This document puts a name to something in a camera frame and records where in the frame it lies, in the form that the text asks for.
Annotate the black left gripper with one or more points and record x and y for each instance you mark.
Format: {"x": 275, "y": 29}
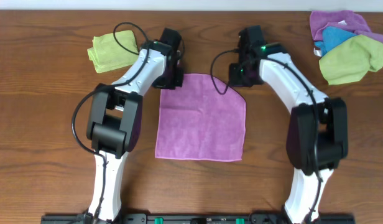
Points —
{"x": 170, "y": 80}

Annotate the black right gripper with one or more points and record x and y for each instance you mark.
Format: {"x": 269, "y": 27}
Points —
{"x": 241, "y": 78}

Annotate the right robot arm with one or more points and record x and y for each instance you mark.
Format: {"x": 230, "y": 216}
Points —
{"x": 317, "y": 137}

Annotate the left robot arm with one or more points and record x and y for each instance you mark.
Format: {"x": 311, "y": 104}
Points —
{"x": 114, "y": 123}

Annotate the folded light green cloth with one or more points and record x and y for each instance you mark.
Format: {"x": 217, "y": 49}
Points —
{"x": 107, "y": 55}

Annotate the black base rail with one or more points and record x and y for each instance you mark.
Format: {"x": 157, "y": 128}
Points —
{"x": 140, "y": 218}

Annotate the pink microfiber cloth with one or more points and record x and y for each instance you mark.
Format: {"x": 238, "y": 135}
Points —
{"x": 197, "y": 123}

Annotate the crumpled purple cloth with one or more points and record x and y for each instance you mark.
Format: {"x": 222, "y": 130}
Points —
{"x": 346, "y": 20}

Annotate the crumpled green cloth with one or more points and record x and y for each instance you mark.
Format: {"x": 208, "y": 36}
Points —
{"x": 351, "y": 60}

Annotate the crumpled blue cloth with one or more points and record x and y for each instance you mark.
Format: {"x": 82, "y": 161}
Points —
{"x": 332, "y": 37}

